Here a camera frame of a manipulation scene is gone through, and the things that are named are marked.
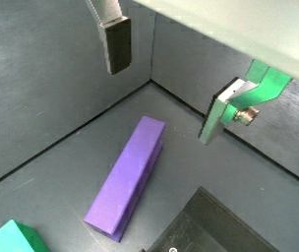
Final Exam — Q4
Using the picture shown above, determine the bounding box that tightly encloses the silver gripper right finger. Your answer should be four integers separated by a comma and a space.
197, 60, 291, 145

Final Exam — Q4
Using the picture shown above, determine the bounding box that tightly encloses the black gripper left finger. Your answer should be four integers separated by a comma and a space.
85, 0, 130, 75

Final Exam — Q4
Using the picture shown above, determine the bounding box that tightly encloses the purple arch block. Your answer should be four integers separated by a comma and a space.
84, 116, 165, 242

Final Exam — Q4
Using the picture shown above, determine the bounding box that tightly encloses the black fixture stand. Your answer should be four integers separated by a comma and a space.
140, 186, 279, 252

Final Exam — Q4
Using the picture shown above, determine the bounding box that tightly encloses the green shape sorter board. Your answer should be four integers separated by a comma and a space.
0, 220, 50, 252

